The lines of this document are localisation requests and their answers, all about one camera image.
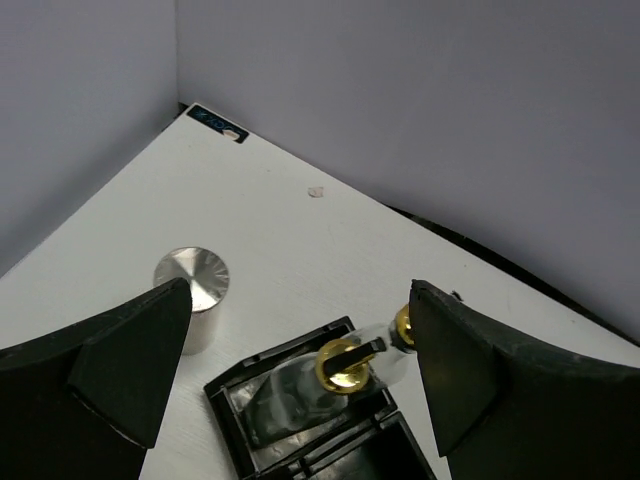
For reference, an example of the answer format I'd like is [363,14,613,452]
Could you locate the left blue logo sticker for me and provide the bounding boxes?
[186,105,249,144]

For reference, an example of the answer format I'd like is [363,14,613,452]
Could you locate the small tape scrap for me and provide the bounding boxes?
[307,187,324,198]

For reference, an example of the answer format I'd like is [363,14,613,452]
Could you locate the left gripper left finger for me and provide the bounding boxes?
[1,279,192,479]

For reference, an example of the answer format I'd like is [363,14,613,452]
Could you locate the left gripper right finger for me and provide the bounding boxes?
[409,280,639,479]

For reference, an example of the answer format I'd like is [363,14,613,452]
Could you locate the clear oil glass bottle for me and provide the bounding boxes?
[242,338,385,448]

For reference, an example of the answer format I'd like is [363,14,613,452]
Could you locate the dark sauce glass bottle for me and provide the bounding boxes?
[345,304,416,387]

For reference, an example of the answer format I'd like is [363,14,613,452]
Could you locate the black three-compartment tray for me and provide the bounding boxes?
[203,315,439,480]

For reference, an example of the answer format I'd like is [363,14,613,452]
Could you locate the silver-lid clear shaker jar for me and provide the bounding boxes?
[153,247,230,356]

